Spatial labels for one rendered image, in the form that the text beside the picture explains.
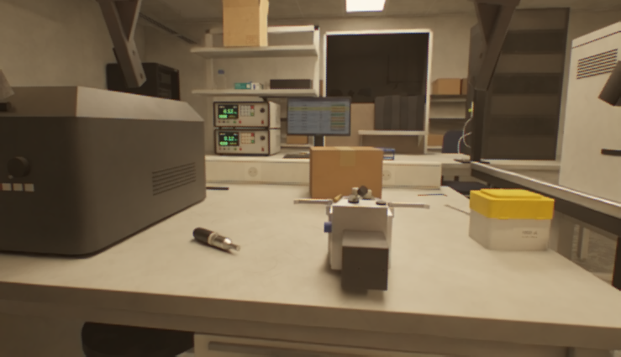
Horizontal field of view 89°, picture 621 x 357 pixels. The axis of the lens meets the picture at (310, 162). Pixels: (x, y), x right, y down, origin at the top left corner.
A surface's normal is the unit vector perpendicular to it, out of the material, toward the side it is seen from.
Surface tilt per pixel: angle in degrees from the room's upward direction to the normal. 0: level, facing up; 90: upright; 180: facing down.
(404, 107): 90
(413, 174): 90
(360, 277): 90
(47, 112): 51
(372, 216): 90
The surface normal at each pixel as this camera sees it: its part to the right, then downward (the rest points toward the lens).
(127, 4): 0.18, 0.50
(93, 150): 0.99, 0.02
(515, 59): -0.12, 0.11
